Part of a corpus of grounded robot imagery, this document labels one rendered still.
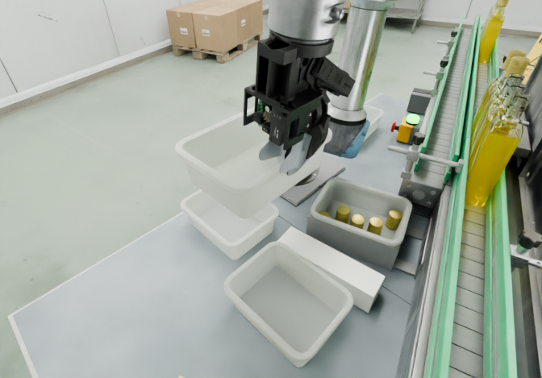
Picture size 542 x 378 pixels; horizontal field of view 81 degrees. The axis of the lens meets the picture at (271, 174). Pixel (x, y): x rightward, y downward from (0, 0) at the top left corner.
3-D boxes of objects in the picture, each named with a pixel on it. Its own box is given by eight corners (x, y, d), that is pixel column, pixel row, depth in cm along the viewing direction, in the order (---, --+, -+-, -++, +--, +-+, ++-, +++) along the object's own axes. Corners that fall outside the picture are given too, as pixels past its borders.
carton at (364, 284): (368, 313, 68) (373, 297, 64) (276, 257, 79) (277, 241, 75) (379, 292, 71) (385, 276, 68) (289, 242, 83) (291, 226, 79)
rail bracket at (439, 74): (436, 97, 123) (448, 62, 115) (416, 93, 126) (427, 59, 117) (437, 93, 126) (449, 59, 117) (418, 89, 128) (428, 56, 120)
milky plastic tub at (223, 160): (177, 187, 56) (166, 145, 51) (266, 138, 69) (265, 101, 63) (244, 239, 46) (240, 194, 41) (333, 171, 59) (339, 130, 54)
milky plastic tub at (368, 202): (392, 271, 75) (401, 247, 70) (304, 236, 84) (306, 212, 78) (406, 223, 87) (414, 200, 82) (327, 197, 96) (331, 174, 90)
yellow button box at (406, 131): (414, 146, 119) (420, 129, 114) (393, 141, 121) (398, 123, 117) (417, 138, 123) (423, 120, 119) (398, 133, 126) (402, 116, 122)
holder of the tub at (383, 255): (414, 280, 74) (425, 259, 69) (305, 237, 84) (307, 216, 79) (425, 231, 86) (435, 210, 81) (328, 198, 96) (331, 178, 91)
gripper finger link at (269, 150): (250, 176, 48) (254, 125, 42) (276, 159, 52) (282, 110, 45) (265, 187, 47) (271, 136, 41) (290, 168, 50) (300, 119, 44)
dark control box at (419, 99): (425, 115, 138) (431, 97, 132) (406, 111, 141) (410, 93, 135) (427, 108, 143) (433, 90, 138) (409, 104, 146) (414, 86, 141)
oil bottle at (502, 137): (482, 209, 74) (528, 127, 61) (456, 201, 76) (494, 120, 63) (483, 194, 78) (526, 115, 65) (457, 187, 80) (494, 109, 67)
